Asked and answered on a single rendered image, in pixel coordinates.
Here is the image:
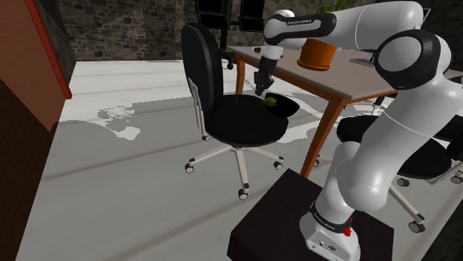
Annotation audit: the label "potted plant orange pot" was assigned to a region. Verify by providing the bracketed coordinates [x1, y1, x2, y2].
[293, 0, 360, 72]

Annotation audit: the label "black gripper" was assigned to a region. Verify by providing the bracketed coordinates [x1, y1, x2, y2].
[254, 56, 278, 96]

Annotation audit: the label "dark robot stand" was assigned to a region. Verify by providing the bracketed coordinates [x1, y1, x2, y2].
[226, 168, 395, 261]

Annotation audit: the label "red-brown cabinet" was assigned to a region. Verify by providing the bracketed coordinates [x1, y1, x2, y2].
[0, 0, 77, 261]

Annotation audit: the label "black bowl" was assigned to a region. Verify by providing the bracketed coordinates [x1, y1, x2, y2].
[263, 93, 301, 119]

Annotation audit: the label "black office chair white base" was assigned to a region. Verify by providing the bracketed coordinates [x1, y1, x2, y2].
[335, 95, 463, 234]
[180, 22, 290, 201]

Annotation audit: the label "grey laptop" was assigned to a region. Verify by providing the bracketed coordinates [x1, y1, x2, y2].
[349, 50, 377, 69]

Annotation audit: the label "wooden table orange legs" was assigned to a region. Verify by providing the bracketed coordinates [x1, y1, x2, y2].
[226, 44, 463, 180]

